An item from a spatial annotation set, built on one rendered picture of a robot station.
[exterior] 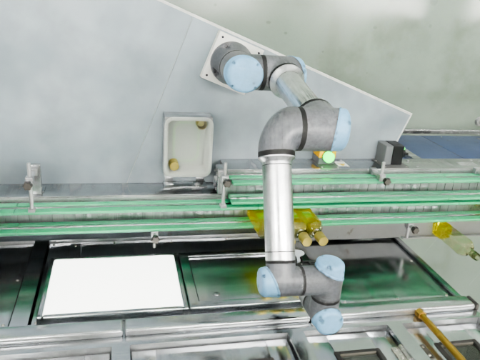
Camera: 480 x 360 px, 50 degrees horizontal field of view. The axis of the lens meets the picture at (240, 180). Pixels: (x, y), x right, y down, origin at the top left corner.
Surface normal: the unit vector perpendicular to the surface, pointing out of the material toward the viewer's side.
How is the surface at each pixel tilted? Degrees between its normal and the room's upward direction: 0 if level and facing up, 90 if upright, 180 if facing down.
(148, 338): 90
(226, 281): 90
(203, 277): 90
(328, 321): 0
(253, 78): 8
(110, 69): 0
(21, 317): 90
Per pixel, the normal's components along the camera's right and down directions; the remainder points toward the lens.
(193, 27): 0.22, 0.36
